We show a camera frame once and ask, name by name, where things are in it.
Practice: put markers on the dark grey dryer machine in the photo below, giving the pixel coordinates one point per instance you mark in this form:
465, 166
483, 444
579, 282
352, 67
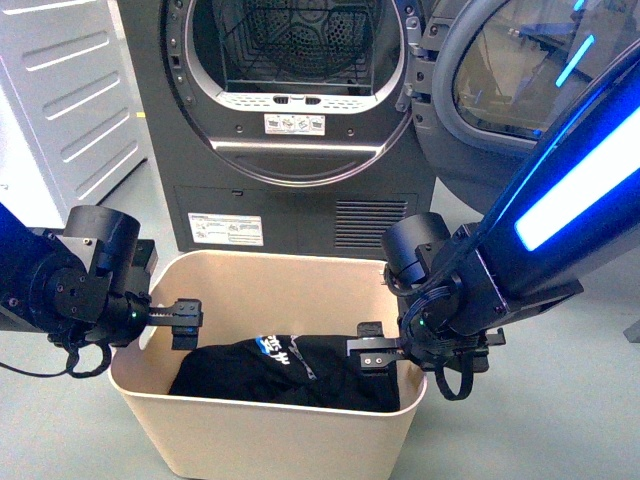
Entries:
281, 126

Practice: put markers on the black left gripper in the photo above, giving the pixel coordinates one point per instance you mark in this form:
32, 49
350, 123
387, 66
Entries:
125, 316

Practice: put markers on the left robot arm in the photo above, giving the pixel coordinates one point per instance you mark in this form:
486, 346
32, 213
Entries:
88, 283

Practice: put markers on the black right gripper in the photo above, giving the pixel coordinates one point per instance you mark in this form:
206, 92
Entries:
372, 352

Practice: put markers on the beige plastic hamper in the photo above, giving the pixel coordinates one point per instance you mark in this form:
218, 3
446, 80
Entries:
244, 295

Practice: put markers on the grey dryer door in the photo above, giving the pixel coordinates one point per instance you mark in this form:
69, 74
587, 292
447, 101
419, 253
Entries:
491, 77

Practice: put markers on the black printed t-shirt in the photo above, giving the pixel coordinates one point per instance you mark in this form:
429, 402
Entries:
300, 370

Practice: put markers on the white washing machine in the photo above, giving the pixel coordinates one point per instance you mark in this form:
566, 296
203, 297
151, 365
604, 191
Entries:
72, 122

